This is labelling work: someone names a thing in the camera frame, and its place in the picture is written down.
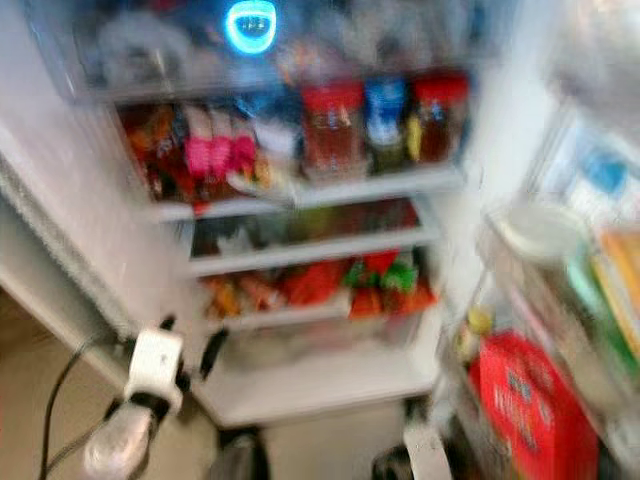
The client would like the white lidded container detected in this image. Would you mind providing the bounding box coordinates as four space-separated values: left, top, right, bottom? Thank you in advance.
495 203 591 263

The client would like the white fridge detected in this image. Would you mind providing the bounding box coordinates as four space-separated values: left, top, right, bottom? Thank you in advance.
0 0 640 431

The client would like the dark robot leg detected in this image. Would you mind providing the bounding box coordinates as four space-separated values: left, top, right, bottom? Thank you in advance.
215 430 271 480

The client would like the red printed carton box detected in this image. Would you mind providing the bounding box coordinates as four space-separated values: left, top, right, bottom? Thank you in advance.
465 330 601 480

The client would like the red brown snack packet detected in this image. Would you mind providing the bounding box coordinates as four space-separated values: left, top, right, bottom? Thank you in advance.
120 105 189 201

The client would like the pink drink packet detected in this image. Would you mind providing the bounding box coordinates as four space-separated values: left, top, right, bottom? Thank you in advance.
232 110 258 179
208 107 234 181
185 105 210 181

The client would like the large red lidded jar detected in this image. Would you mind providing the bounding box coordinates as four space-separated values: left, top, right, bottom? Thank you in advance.
300 82 364 181

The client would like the yellow capped bottle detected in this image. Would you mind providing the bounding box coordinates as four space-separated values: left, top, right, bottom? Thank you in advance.
460 305 496 346

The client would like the green and red packet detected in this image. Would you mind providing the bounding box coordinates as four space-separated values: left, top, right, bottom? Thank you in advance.
345 250 436 319

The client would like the blue glowing round light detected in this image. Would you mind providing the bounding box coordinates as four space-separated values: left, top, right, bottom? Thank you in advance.
224 0 279 56

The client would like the orange carton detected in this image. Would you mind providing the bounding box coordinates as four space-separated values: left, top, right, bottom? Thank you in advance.
595 230 640 361

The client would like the blue labelled jar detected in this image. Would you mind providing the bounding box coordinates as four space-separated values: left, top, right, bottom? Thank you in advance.
363 77 409 171

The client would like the orange food packet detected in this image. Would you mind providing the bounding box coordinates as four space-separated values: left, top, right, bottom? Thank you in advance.
205 275 281 319

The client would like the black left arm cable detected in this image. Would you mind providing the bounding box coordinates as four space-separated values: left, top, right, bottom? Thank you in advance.
40 335 131 480

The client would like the red food packet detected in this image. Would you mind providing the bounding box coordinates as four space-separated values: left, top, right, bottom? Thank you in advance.
280 262 346 306

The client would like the clear fridge drawer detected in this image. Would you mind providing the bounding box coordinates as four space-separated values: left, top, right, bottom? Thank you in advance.
25 0 521 101

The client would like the red lidded dark jar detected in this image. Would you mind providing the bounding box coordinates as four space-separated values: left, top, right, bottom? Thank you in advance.
412 73 471 163

